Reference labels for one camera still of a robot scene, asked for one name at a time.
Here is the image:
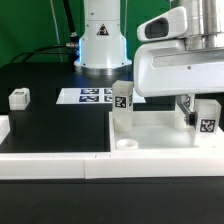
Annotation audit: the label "white marker sheet with tags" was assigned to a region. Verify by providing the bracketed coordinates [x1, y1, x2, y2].
[55, 87, 147, 105]

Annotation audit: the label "white U-shaped obstacle fence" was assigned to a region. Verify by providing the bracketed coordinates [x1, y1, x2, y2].
[0, 114, 224, 181]

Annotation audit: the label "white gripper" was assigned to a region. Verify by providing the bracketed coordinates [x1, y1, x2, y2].
[134, 5, 224, 127]

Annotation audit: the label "white square table top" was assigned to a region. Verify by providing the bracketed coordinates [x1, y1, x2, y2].
[109, 111, 224, 151]

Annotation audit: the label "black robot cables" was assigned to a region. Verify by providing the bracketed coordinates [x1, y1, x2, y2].
[9, 0, 81, 73]

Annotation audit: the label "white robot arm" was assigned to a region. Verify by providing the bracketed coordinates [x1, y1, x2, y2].
[75, 0, 224, 132]

